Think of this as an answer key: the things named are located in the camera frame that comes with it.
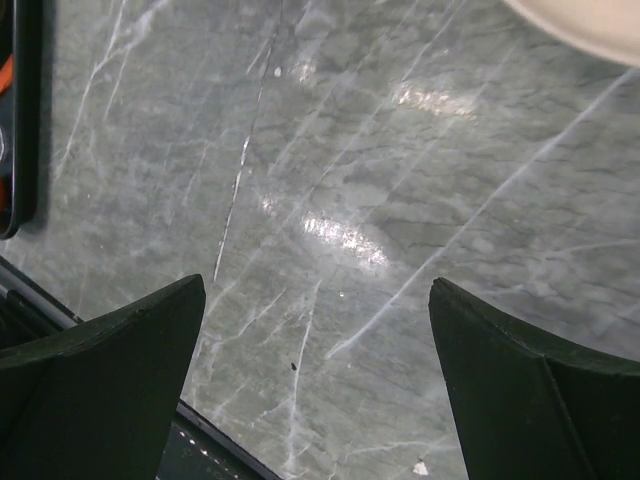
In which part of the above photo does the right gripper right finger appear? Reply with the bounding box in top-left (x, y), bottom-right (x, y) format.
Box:
top-left (429, 278), bottom-right (639, 479)

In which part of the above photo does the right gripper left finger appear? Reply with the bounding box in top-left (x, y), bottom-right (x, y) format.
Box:
top-left (1, 274), bottom-right (206, 479)

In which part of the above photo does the black rectangular tray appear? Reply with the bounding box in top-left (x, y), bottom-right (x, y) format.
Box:
top-left (1, 1), bottom-right (43, 240)

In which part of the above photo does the large cream and blue plate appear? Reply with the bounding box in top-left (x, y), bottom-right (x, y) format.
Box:
top-left (505, 0), bottom-right (639, 67)

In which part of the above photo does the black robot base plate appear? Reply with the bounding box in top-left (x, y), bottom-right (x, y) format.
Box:
top-left (0, 257), bottom-right (281, 480)

